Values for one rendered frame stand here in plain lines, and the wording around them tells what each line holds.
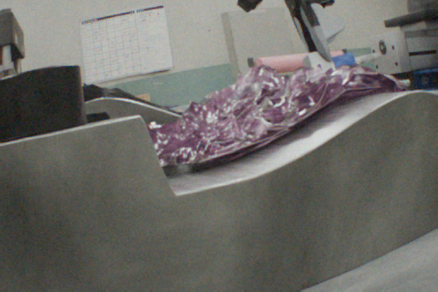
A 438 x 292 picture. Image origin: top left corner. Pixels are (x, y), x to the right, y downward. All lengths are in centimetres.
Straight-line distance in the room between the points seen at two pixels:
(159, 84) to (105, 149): 698
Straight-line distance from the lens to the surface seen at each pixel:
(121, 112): 66
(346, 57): 85
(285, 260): 29
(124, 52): 720
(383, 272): 30
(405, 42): 117
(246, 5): 86
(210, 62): 738
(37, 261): 26
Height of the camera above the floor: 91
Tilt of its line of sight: 3 degrees down
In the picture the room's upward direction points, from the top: 10 degrees counter-clockwise
